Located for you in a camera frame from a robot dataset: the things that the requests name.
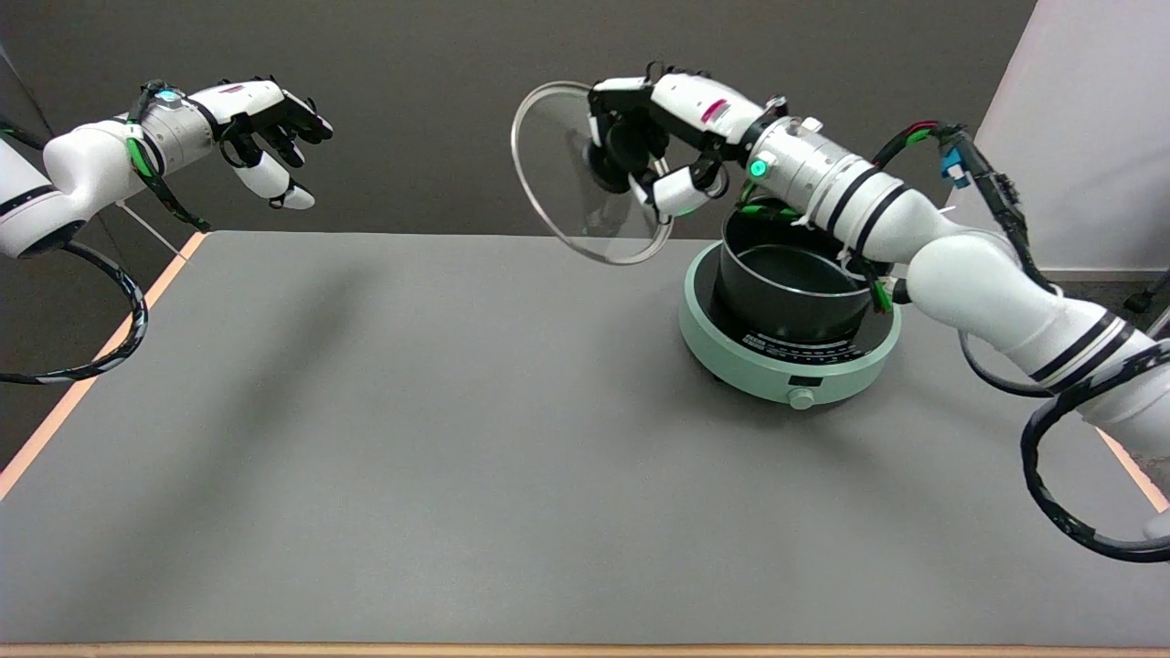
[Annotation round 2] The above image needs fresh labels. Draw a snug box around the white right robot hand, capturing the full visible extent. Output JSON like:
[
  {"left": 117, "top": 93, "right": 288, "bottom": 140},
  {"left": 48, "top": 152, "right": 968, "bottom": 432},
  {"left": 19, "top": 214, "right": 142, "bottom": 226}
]
[{"left": 585, "top": 64, "right": 789, "bottom": 220}]

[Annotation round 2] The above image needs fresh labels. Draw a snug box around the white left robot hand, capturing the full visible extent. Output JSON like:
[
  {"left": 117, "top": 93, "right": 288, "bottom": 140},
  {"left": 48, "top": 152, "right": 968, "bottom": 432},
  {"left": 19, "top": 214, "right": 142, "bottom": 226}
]
[{"left": 187, "top": 76, "right": 335, "bottom": 211}]

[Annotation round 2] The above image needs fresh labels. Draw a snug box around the glass pot lid black knob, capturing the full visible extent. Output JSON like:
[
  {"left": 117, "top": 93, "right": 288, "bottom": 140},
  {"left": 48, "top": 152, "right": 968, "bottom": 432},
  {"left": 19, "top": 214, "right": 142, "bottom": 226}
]
[{"left": 511, "top": 80, "right": 675, "bottom": 267}]

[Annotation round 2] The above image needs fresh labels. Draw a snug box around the mint green induction cooker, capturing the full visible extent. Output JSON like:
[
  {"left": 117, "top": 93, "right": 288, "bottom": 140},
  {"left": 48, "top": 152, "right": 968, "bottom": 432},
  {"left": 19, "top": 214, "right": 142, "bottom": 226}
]
[{"left": 677, "top": 239, "right": 903, "bottom": 410}]

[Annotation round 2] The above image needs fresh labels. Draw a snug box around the black green left wrist cable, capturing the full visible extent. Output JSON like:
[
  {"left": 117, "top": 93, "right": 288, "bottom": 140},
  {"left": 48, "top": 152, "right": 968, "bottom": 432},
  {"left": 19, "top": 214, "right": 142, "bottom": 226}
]
[{"left": 126, "top": 80, "right": 213, "bottom": 232}]

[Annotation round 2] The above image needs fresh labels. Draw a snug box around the black saucepan with handle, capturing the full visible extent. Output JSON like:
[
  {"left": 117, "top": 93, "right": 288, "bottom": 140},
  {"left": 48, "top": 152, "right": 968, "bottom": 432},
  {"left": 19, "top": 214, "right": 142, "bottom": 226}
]
[{"left": 711, "top": 206, "right": 906, "bottom": 344}]

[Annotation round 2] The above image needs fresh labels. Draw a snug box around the black looping left arm cable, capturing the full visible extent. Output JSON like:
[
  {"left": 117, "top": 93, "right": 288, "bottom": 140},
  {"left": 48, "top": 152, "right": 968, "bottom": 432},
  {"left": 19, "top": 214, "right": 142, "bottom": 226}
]
[{"left": 0, "top": 238, "right": 150, "bottom": 386}]

